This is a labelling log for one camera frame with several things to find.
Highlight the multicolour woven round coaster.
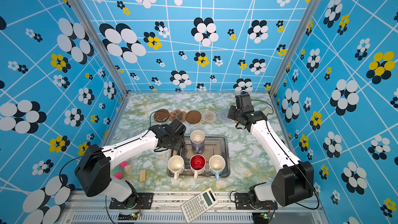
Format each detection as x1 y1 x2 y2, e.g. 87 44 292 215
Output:
202 111 217 123

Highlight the metal serving tray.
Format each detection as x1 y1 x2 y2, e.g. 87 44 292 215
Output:
166 136 231 178

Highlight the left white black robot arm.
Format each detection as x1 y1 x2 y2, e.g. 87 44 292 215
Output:
75 119 186 208

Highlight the cork paw print coaster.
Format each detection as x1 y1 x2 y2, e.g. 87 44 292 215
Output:
169 110 187 122

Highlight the aluminium front frame rail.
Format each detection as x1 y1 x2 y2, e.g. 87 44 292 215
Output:
58 191 329 224

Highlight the grey woven round coaster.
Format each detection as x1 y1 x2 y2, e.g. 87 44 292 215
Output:
217 110 232 123

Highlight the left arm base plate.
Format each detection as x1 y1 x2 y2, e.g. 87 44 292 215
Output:
109 192 154 210

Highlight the red interior mug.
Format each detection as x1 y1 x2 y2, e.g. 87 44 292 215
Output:
190 154 206 179

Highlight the lavender ceramic mug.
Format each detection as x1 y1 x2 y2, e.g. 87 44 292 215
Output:
190 130 205 153

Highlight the dark brown round coaster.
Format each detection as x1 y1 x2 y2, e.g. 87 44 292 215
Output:
153 109 170 123

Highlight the white scientific calculator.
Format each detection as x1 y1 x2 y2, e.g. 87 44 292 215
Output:
181 188 219 223

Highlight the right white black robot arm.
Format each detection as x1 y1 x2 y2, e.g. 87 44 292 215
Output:
228 92 317 209

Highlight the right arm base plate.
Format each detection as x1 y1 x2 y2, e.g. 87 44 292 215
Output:
233 193 278 212

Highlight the light blue handled mug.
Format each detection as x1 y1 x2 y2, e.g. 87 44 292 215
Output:
208 155 226 181

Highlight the brown wooden round coaster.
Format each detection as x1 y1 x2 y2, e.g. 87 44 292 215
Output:
186 110 202 124

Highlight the right green circuit board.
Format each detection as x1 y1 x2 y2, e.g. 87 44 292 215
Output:
252 213 274 224

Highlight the small wooden block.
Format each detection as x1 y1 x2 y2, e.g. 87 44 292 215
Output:
140 170 146 182

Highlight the plush toy with glasses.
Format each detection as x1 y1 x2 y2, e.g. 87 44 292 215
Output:
111 161 127 179

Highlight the green circuit board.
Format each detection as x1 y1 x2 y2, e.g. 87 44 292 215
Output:
117 213 142 221
252 213 274 224

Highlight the cream mug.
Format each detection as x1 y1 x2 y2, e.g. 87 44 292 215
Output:
167 155 184 180

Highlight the left green circuit board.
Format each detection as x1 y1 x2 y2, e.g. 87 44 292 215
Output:
117 213 142 221

